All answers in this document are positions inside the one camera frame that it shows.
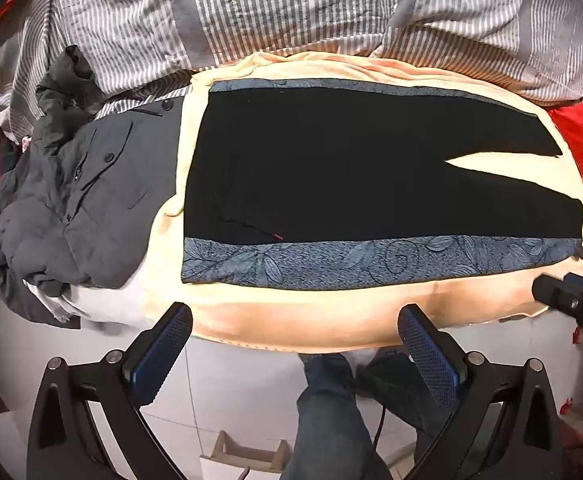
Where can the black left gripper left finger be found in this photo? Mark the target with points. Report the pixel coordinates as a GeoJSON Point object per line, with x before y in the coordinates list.
{"type": "Point", "coordinates": [64, 441]}

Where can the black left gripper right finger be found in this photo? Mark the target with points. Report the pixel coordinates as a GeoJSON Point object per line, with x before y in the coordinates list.
{"type": "Point", "coordinates": [503, 422]}

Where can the black pants with patterned stripe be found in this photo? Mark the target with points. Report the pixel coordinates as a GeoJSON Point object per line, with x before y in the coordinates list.
{"type": "Point", "coordinates": [331, 184]}

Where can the cardboard box on floor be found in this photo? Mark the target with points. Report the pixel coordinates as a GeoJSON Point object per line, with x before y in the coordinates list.
{"type": "Point", "coordinates": [226, 450]}

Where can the person leg in jeans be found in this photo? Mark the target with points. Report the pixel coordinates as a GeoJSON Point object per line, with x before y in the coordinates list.
{"type": "Point", "coordinates": [332, 441]}

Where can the peach bed sheet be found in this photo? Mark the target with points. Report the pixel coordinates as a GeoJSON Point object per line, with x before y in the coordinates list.
{"type": "Point", "coordinates": [315, 322]}

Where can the dark grey jacket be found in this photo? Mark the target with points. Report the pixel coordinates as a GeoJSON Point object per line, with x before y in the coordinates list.
{"type": "Point", "coordinates": [78, 207]}

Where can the grey striped duvet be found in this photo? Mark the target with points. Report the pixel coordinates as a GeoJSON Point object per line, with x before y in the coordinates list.
{"type": "Point", "coordinates": [144, 50]}

